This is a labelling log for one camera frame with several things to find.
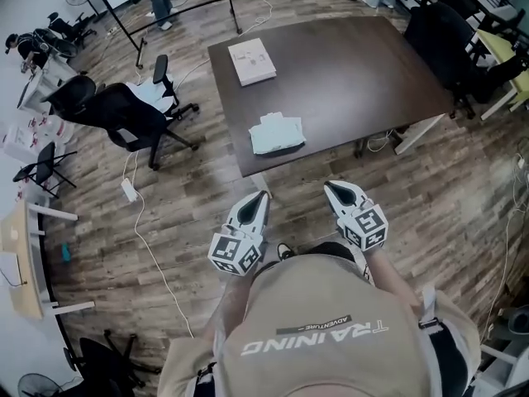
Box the large black office chair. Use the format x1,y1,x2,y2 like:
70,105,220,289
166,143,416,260
402,1,479,120

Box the white power strip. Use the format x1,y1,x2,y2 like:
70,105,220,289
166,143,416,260
120,177,139,203

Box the person's beige shirt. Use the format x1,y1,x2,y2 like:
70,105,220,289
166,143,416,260
157,254,483,397

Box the person's left forearm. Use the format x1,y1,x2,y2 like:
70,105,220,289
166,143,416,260
203,265,265,349

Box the small black office chair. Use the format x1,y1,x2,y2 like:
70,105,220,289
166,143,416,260
46,12,98,50

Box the person's right forearm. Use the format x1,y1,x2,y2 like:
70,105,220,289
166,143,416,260
365,247,421,308

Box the flat white box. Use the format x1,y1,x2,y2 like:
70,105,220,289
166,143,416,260
227,37,278,88

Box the black mesh office chair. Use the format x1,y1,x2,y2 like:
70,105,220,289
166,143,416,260
40,74,98,120

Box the black white harness strap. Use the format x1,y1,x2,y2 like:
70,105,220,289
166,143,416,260
417,285,441,335

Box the black office chair with headrest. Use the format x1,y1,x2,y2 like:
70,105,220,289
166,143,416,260
95,54,201,171

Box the black floor fan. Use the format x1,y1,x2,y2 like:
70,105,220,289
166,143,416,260
16,371,64,397

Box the person's black trousers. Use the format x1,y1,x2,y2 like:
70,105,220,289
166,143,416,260
258,241,357,272

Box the black swivel chair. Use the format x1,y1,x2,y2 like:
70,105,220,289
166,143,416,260
61,328,163,397

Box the black folding chair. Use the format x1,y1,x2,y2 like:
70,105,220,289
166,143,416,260
12,141,79,200

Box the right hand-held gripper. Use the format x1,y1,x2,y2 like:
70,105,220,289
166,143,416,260
322,180,390,254

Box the yellow green table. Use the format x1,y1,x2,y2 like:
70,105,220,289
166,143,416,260
474,28,529,122

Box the long white cable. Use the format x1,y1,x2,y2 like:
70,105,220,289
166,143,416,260
122,149,195,339

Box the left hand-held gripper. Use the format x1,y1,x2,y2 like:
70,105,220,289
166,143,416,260
207,190,272,278

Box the white wet wipes pack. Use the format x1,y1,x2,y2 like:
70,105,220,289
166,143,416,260
248,112,307,156

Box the white cloth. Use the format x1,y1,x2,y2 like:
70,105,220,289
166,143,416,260
125,78,179,117

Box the light wooden desk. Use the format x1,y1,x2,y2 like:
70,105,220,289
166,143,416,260
0,199,45,321

